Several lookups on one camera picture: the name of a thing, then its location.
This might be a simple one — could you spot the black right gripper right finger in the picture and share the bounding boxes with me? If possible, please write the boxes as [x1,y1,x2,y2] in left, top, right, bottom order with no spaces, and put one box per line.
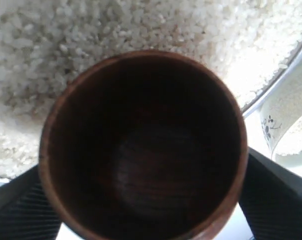
[239,148,302,240]

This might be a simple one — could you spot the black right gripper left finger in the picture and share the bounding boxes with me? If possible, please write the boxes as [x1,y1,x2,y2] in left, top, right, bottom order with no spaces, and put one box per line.
[0,166,62,240]

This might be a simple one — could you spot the brown wooden cup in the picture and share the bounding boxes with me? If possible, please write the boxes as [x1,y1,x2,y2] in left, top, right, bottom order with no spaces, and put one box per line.
[38,50,248,240]

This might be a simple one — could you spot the small cream ceramic bowl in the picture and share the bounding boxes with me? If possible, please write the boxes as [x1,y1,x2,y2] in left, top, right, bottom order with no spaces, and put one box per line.
[259,82,302,168]

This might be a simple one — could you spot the large steel rice plate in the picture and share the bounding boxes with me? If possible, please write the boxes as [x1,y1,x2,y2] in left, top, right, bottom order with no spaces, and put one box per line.
[0,0,302,179]

